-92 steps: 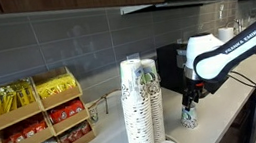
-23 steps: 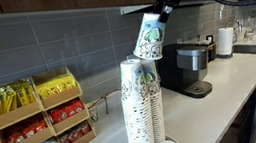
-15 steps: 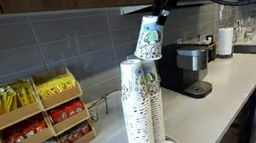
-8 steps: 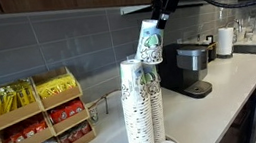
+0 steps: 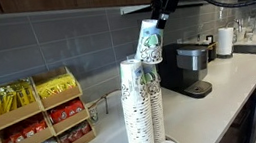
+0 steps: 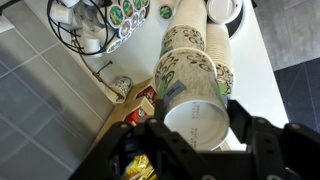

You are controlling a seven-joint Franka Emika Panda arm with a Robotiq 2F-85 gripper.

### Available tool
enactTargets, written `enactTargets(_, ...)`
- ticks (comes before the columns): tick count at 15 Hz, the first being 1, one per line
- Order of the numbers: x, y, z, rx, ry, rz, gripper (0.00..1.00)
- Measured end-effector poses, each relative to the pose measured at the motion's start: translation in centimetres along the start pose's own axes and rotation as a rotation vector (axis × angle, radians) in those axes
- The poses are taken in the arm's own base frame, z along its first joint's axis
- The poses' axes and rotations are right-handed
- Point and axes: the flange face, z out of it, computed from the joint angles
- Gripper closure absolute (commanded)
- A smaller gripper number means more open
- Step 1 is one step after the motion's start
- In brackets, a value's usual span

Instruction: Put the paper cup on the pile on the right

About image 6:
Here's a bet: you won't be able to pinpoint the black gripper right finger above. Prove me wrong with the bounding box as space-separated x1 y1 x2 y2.
227 99 320 180

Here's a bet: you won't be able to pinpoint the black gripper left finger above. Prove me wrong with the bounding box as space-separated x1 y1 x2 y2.
99 98 201 180

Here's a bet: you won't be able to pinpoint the patterned paper cup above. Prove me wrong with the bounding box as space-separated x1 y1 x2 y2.
152 47 231 152

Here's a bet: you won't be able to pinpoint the tall paper cup stack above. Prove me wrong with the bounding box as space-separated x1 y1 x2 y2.
205 22 236 98

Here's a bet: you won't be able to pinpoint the short paper cup stack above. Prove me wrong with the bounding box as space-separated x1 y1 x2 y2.
159 0 209 58

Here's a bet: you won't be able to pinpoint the white plastic cup lids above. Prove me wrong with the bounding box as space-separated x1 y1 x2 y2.
205 0 244 25

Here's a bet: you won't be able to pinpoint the dark red tea packets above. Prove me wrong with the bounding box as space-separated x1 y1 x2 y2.
137 85 158 105

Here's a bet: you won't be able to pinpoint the bright red tea packets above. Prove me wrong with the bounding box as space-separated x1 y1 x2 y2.
124 108 148 125

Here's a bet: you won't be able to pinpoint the wooden tea organizer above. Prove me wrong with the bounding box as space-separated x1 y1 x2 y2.
89 78 158 161

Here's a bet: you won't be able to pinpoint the patterned coffee pod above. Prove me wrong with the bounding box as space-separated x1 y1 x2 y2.
109 75 134 104

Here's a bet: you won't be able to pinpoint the plain yellow tea packets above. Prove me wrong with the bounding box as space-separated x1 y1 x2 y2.
122 154 158 180

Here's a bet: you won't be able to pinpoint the white lid coffee pod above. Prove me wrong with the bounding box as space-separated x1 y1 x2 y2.
129 12 141 30
105 39 123 54
118 19 133 39

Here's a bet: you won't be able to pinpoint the black round tray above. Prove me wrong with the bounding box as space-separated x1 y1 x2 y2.
229 4 247 38

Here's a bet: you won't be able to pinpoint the green lid coffee pod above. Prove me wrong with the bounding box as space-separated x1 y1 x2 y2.
158 3 174 20
107 3 126 30
132 0 144 12
119 0 135 18

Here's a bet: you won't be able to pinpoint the wire coffee pod carousel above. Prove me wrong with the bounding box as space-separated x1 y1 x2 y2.
46 0 151 101

